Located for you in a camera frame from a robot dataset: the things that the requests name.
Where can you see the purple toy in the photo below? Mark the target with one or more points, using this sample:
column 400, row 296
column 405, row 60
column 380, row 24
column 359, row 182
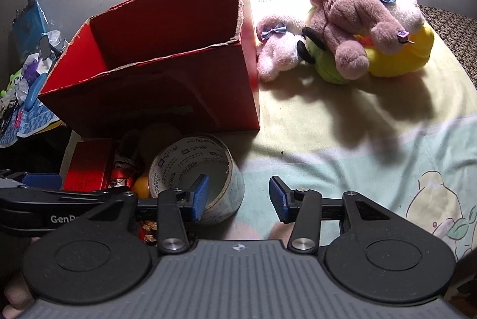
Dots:
column 31, row 71

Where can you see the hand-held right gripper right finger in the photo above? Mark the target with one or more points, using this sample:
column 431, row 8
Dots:
column 277, row 200

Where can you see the brown pinecone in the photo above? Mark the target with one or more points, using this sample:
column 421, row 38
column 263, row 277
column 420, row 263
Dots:
column 149, row 230

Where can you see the orange wooden gourd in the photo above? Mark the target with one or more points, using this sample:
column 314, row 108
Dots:
column 141, row 188

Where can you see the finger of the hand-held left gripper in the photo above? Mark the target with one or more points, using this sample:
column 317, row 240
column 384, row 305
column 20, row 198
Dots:
column 41, row 180
column 74, row 195

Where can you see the green plush toy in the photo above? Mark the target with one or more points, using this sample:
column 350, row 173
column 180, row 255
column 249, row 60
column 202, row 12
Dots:
column 328, row 67

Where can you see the red gift box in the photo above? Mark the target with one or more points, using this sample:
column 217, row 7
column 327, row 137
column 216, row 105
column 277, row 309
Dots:
column 87, row 170

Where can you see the green alien toy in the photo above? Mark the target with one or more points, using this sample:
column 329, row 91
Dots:
column 11, row 79

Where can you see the yellow plush toy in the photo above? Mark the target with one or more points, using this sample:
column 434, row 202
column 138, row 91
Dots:
column 395, row 62

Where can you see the blue bag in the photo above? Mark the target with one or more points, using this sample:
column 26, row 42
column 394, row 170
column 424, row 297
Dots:
column 31, row 23

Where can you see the blue patterned cloth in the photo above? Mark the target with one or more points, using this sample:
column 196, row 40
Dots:
column 33, row 120

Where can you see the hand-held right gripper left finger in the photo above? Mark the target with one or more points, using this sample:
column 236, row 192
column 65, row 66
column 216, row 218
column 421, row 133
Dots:
column 199, row 198

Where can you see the white pink plush bunny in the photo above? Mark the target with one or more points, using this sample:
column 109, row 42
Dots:
column 277, row 47
column 402, row 8

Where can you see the printed tape roll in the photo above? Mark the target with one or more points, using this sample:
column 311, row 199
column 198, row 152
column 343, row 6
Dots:
column 175, row 159

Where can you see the dusty pink plush bunny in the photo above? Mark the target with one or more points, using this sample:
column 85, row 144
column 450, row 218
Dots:
column 343, row 13

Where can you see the small red trinket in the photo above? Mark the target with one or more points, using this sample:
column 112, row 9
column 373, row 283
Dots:
column 16, row 121

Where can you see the crumpled white paper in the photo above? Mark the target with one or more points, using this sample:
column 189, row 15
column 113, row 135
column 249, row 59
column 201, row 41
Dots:
column 20, row 88

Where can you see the brown patterned cloth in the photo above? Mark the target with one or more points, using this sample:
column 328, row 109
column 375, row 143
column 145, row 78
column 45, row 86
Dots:
column 451, row 32

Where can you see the red cardboard box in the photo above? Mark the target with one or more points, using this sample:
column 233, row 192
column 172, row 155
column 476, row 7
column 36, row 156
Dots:
column 167, row 92

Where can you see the clear plastic wrap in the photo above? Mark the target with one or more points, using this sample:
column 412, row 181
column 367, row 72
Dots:
column 56, row 38

